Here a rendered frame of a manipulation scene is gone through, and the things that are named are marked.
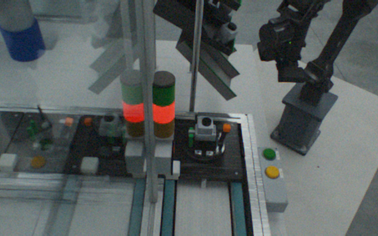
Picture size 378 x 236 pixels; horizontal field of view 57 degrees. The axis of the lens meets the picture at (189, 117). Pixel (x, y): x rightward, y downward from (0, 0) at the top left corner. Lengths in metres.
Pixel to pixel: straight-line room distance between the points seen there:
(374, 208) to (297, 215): 1.30
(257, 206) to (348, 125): 0.62
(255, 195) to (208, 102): 0.52
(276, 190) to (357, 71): 2.40
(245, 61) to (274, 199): 0.80
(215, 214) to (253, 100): 0.59
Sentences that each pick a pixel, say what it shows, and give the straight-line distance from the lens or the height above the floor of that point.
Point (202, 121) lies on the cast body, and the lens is 1.05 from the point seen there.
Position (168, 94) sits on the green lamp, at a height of 1.39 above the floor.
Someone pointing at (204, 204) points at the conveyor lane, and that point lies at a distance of 1.09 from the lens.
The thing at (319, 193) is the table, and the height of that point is 0.86.
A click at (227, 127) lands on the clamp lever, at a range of 1.07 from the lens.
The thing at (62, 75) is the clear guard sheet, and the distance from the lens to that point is 0.21.
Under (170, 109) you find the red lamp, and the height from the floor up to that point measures 1.35.
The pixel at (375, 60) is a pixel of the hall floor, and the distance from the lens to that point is 3.62.
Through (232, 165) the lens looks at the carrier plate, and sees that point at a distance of 1.11.
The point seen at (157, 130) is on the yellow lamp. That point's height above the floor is 1.28.
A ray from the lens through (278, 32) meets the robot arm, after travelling 0.85.
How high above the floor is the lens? 1.86
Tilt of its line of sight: 47 degrees down
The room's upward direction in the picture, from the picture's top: 4 degrees clockwise
